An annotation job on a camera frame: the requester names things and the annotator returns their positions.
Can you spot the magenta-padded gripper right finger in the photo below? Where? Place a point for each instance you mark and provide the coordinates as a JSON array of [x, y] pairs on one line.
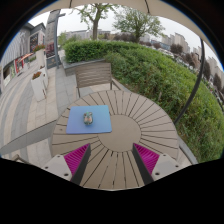
[[165, 166]]

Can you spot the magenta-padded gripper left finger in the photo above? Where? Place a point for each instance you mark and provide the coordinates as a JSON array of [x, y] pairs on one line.
[[59, 166]]

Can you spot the transparent green computer mouse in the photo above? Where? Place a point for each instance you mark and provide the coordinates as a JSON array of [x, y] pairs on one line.
[[88, 118]]

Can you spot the blue rectangular mouse pad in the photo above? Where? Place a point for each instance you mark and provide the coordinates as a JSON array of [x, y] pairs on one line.
[[101, 121]]

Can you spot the white planter box with flowers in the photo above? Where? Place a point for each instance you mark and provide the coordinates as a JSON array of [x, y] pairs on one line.
[[37, 87], [44, 76]]

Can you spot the curved black parasol pole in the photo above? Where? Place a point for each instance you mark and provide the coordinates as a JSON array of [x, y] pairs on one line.
[[196, 80]]

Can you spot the brown slatted outdoor chair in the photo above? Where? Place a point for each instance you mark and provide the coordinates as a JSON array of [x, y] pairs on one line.
[[93, 75]]

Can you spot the grey storefront building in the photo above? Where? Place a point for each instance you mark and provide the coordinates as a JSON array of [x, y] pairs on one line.
[[16, 50]]

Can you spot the tall grey sign pillar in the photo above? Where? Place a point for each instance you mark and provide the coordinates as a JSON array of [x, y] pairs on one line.
[[50, 33]]

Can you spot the broad leafy tree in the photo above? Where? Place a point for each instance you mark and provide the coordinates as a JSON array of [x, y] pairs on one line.
[[138, 23]]

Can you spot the tall thin-crowned tree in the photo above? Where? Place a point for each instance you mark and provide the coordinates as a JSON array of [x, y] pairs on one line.
[[96, 23]]

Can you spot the beige parasol canopy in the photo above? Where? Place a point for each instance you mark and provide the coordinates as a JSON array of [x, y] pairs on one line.
[[160, 8]]

